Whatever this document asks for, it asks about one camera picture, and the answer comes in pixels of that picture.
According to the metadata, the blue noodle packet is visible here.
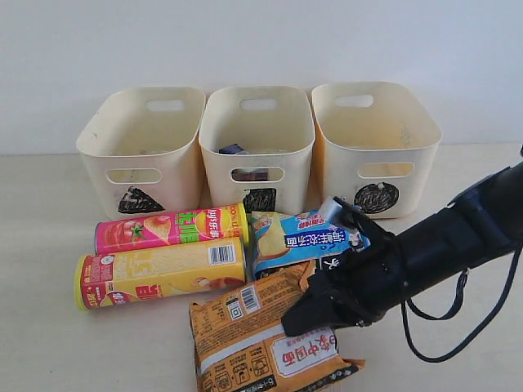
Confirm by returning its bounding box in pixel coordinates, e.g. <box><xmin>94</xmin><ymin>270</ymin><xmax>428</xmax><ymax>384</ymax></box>
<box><xmin>251</xmin><ymin>210</ymin><xmax>370</xmax><ymax>278</ymax></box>

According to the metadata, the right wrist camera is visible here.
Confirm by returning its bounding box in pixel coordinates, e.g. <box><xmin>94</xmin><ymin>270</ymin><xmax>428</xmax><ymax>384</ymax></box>
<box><xmin>318</xmin><ymin>197</ymin><xmax>386</xmax><ymax>252</ymax></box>

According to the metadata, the yellow chips can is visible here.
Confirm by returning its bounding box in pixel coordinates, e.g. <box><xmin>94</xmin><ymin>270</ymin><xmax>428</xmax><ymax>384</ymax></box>
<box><xmin>74</xmin><ymin>237</ymin><xmax>246</xmax><ymax>310</ymax></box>

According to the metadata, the orange noodle packet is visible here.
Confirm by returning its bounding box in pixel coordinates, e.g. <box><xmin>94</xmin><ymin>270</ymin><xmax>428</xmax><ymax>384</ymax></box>
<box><xmin>190</xmin><ymin>262</ymin><xmax>365</xmax><ymax>391</ymax></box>

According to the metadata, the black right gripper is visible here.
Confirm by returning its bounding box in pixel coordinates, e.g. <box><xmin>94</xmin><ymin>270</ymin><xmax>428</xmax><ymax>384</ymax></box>
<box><xmin>281</xmin><ymin>232</ymin><xmax>401</xmax><ymax>336</ymax></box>

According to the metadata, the left cream plastic bin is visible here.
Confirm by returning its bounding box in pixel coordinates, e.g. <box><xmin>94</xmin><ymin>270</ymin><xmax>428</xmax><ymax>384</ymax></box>
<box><xmin>76</xmin><ymin>87</ymin><xmax>206</xmax><ymax>220</ymax></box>

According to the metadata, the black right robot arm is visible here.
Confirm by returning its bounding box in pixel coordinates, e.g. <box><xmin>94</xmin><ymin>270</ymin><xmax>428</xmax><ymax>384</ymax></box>
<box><xmin>281</xmin><ymin>164</ymin><xmax>522</xmax><ymax>336</ymax></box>

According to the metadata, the cream plastic bin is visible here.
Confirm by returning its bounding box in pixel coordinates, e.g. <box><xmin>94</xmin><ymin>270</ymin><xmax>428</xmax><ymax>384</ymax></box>
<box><xmin>199</xmin><ymin>86</ymin><xmax>315</xmax><ymax>215</ymax></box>
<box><xmin>311</xmin><ymin>82</ymin><xmax>442</xmax><ymax>219</ymax></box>
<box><xmin>76</xmin><ymin>87</ymin><xmax>206</xmax><ymax>220</ymax></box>

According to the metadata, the pink chips can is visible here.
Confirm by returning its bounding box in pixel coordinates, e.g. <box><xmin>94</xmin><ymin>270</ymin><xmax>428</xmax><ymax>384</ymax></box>
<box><xmin>94</xmin><ymin>203</ymin><xmax>249</xmax><ymax>255</ymax></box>

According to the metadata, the purple small box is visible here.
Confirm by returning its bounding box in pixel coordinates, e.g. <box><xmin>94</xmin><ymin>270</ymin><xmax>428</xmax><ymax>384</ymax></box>
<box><xmin>231</xmin><ymin>168</ymin><xmax>269</xmax><ymax>182</ymax></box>

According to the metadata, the middle cream plastic bin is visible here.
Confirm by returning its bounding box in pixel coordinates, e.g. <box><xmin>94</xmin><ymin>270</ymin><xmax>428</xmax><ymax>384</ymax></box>
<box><xmin>199</xmin><ymin>86</ymin><xmax>315</xmax><ymax>215</ymax></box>

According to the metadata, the right cream plastic bin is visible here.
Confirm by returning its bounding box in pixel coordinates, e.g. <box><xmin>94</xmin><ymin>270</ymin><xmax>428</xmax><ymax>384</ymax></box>
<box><xmin>311</xmin><ymin>82</ymin><xmax>442</xmax><ymax>219</ymax></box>

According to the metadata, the white blue milk carton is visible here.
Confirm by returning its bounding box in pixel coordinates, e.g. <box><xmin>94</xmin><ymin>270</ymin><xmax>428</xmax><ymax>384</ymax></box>
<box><xmin>218</xmin><ymin>144</ymin><xmax>248</xmax><ymax>155</ymax></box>

